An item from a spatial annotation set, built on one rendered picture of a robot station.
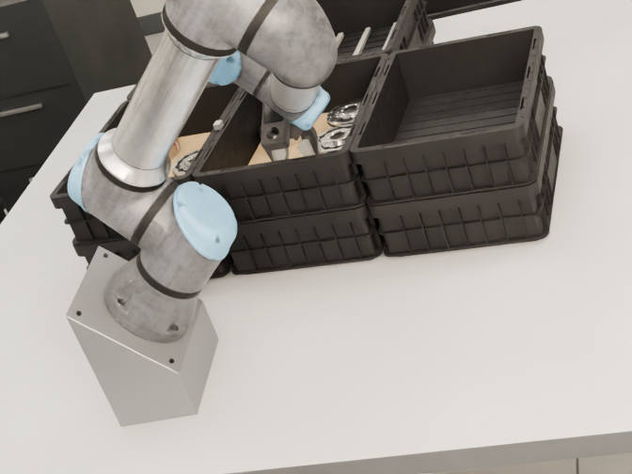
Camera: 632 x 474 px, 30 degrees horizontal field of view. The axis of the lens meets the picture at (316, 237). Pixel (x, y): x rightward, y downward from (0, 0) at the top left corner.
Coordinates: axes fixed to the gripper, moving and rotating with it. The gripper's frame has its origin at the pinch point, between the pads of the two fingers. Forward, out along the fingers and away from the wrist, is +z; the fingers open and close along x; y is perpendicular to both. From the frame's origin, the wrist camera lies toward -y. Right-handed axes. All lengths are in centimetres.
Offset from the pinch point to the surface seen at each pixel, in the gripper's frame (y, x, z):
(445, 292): -19.2, -26.1, 14.9
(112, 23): 167, 120, 21
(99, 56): 148, 119, 25
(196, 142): 25.8, 31.5, 2.0
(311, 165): -8.7, -6.1, -6.7
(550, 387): -46, -46, 15
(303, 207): -7.5, -1.5, 1.8
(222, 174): -8.7, 10.5, -7.7
